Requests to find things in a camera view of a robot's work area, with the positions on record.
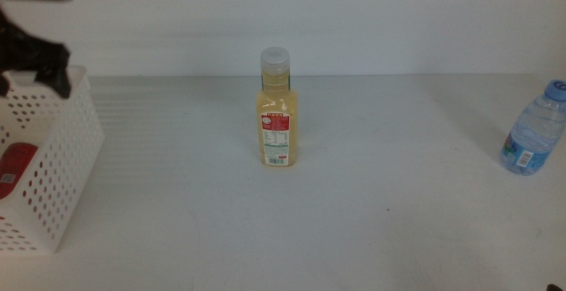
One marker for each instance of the yellow juice bottle red label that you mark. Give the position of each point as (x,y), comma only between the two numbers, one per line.
(276,118)

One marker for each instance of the clear water bottle blue label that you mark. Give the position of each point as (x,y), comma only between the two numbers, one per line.
(533,136)

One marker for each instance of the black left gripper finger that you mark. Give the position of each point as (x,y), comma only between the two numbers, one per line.
(3,85)
(59,83)

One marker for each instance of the red drink can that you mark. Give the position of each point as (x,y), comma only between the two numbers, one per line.
(15,167)

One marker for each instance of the white perforated plastic basket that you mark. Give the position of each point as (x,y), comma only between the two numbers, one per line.
(66,158)

